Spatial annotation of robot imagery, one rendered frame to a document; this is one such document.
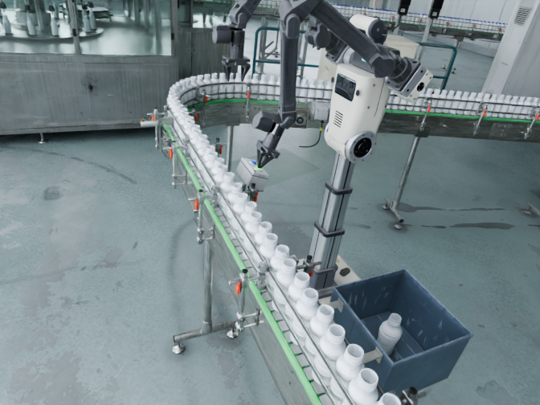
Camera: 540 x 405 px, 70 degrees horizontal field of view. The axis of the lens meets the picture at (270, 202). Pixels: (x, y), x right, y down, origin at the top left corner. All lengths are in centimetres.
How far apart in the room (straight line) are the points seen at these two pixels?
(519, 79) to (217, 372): 613
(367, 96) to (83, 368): 189
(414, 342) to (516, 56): 580
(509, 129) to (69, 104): 401
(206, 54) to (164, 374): 517
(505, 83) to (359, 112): 542
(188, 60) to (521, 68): 497
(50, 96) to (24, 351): 267
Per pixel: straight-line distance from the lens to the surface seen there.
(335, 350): 93
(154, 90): 448
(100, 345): 240
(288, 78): 141
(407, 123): 322
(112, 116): 452
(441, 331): 147
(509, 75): 700
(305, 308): 98
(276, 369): 118
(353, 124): 171
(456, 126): 343
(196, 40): 645
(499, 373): 274
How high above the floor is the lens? 183
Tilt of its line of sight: 31 degrees down
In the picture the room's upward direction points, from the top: 7 degrees clockwise
